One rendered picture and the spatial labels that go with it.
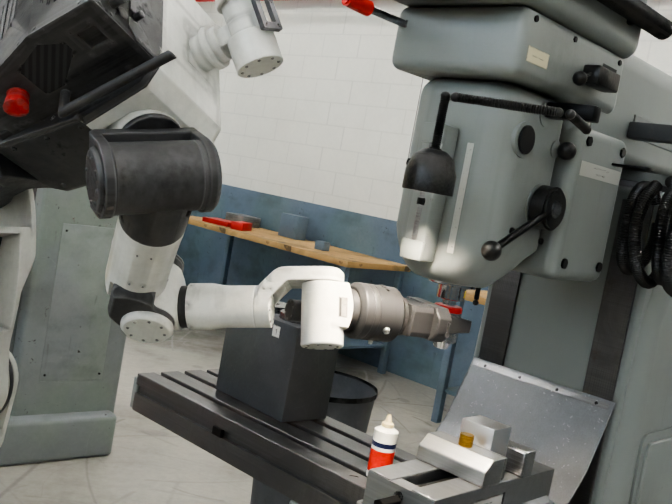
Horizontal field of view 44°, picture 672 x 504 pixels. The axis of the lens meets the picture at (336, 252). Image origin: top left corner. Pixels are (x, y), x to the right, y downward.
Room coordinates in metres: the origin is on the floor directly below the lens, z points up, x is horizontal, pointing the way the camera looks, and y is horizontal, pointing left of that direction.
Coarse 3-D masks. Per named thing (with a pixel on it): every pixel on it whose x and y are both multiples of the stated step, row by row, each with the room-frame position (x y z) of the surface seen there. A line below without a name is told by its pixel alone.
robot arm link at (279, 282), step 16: (272, 272) 1.26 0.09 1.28; (288, 272) 1.26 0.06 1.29; (304, 272) 1.26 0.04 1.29; (320, 272) 1.26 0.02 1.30; (336, 272) 1.27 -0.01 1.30; (256, 288) 1.27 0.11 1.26; (272, 288) 1.26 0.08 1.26; (288, 288) 1.30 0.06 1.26; (256, 304) 1.25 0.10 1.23; (272, 304) 1.29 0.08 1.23; (256, 320) 1.25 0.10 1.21; (272, 320) 1.28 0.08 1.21
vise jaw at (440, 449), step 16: (432, 432) 1.30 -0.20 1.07; (432, 448) 1.27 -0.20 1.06; (448, 448) 1.26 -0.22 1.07; (464, 448) 1.25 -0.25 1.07; (480, 448) 1.26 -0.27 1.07; (432, 464) 1.26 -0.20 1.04; (448, 464) 1.24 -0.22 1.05; (464, 464) 1.23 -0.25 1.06; (480, 464) 1.22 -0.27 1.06; (496, 464) 1.22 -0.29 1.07; (480, 480) 1.20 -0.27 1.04; (496, 480) 1.23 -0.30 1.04
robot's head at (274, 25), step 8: (216, 0) 1.17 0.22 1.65; (256, 0) 1.14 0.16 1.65; (264, 0) 1.17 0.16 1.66; (272, 0) 1.17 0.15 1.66; (256, 8) 1.14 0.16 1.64; (272, 8) 1.16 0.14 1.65; (256, 16) 1.14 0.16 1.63; (264, 16) 1.14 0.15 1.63; (272, 16) 1.16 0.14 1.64; (264, 24) 1.13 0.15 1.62; (272, 24) 1.15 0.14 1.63; (280, 24) 1.16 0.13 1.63
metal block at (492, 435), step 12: (468, 420) 1.30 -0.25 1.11; (480, 420) 1.31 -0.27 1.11; (492, 420) 1.32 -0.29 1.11; (468, 432) 1.30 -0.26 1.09; (480, 432) 1.28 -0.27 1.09; (492, 432) 1.27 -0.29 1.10; (504, 432) 1.29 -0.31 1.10; (480, 444) 1.28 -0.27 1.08; (492, 444) 1.27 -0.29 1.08; (504, 444) 1.30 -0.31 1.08
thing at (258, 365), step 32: (224, 352) 1.72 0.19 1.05; (256, 352) 1.65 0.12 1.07; (288, 352) 1.58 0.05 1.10; (320, 352) 1.62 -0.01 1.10; (224, 384) 1.71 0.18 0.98; (256, 384) 1.64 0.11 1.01; (288, 384) 1.57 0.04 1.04; (320, 384) 1.63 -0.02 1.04; (288, 416) 1.58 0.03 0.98; (320, 416) 1.64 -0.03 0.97
